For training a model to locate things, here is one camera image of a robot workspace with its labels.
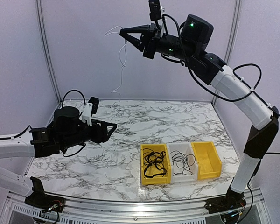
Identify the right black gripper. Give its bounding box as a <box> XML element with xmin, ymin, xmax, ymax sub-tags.
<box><xmin>120</xmin><ymin>22</ymin><xmax>198</xmax><ymax>62</ymax></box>

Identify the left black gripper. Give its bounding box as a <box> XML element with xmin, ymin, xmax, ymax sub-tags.
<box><xmin>61</xmin><ymin>119</ymin><xmax>117</xmax><ymax>150</ymax></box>

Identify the white thin cable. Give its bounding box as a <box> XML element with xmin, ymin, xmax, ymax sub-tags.
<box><xmin>104</xmin><ymin>26</ymin><xmax>128</xmax><ymax>124</ymax></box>

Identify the black thin looped cable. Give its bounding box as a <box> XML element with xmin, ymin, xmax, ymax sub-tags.
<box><xmin>142</xmin><ymin>150</ymin><xmax>165</xmax><ymax>168</ymax></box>

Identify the thick black cable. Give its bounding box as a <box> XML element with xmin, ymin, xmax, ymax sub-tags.
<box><xmin>142</xmin><ymin>153</ymin><xmax>167</xmax><ymax>180</ymax></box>

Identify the small black cable remnant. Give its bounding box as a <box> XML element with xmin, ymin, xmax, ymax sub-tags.
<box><xmin>172</xmin><ymin>150</ymin><xmax>196</xmax><ymax>172</ymax></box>

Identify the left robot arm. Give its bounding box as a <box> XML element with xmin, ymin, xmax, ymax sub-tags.
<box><xmin>0</xmin><ymin>103</ymin><xmax>117</xmax><ymax>208</ymax></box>

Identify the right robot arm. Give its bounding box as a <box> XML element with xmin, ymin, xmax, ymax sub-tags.
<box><xmin>119</xmin><ymin>14</ymin><xmax>279</xmax><ymax>210</ymax></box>

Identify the left yellow bin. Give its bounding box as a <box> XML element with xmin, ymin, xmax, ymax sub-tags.
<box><xmin>140</xmin><ymin>143</ymin><xmax>171</xmax><ymax>185</ymax></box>

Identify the yellow bin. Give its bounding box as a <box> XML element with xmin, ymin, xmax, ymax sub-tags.
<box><xmin>140</xmin><ymin>143</ymin><xmax>171</xmax><ymax>185</ymax></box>
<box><xmin>191</xmin><ymin>141</ymin><xmax>222</xmax><ymax>180</ymax></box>

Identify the white translucent bin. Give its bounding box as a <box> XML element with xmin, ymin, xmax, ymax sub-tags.
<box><xmin>167</xmin><ymin>143</ymin><xmax>198</xmax><ymax>183</ymax></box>

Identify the right yellow bin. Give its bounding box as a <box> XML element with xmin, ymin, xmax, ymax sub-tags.
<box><xmin>191</xmin><ymin>141</ymin><xmax>222</xmax><ymax>180</ymax></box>

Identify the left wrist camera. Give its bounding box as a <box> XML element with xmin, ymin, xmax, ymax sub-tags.
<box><xmin>81</xmin><ymin>97</ymin><xmax>99</xmax><ymax>126</ymax></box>

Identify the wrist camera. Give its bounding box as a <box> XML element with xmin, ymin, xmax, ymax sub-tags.
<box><xmin>148</xmin><ymin>0</ymin><xmax>165</xmax><ymax>37</ymax></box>
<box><xmin>81</xmin><ymin>97</ymin><xmax>99</xmax><ymax>126</ymax></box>

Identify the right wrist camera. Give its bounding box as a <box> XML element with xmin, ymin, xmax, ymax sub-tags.
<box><xmin>148</xmin><ymin>0</ymin><xmax>165</xmax><ymax>37</ymax></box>

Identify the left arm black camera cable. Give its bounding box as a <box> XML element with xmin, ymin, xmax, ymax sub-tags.
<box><xmin>60</xmin><ymin>90</ymin><xmax>86</xmax><ymax>157</ymax></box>

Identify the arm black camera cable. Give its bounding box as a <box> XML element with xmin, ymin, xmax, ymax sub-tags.
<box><xmin>162</xmin><ymin>14</ymin><xmax>280</xmax><ymax>155</ymax></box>
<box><xmin>60</xmin><ymin>90</ymin><xmax>86</xmax><ymax>157</ymax></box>

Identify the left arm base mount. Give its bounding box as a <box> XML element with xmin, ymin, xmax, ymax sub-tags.
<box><xmin>24</xmin><ymin>177</ymin><xmax>65</xmax><ymax>212</ymax></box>

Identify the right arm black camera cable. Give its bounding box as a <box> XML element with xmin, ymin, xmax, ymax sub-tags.
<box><xmin>162</xmin><ymin>14</ymin><xmax>280</xmax><ymax>155</ymax></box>

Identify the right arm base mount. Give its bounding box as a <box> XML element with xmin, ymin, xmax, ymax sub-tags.
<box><xmin>204</xmin><ymin>187</ymin><xmax>246</xmax><ymax>214</ymax></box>

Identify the aluminium front rail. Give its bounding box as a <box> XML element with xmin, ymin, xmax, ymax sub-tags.
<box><xmin>4</xmin><ymin>191</ymin><xmax>266</xmax><ymax>224</ymax></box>

